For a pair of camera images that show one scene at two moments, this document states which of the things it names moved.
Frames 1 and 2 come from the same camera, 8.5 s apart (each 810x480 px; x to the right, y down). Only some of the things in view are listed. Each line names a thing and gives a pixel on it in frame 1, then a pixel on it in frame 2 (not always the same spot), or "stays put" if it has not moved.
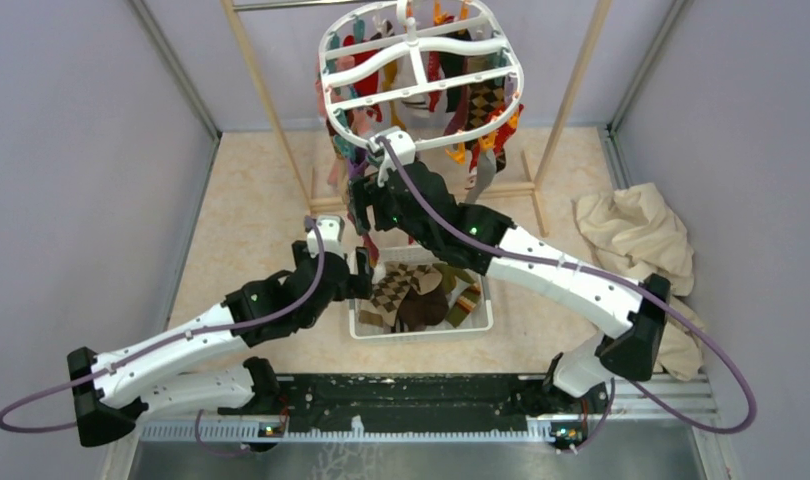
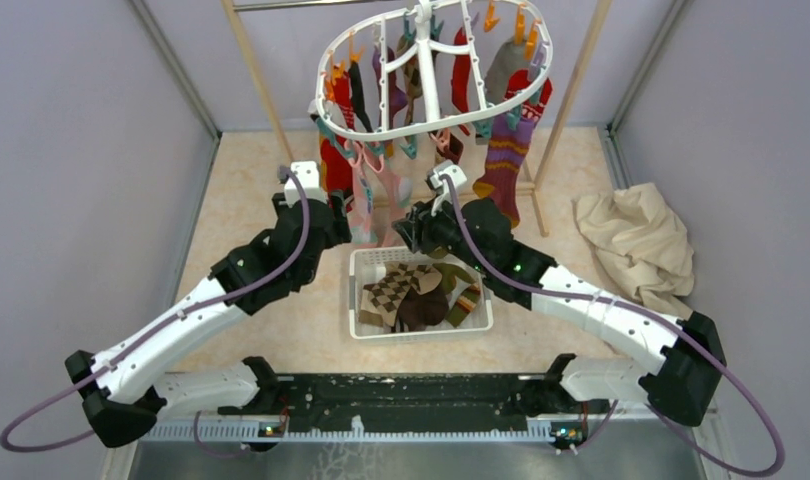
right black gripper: (365, 192) -> (418, 226)
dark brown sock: (417, 310) stays put
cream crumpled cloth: (635, 231) stays put
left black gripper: (358, 285) -> (340, 232)
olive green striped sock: (450, 275) stays put
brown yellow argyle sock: (392, 287) stays put
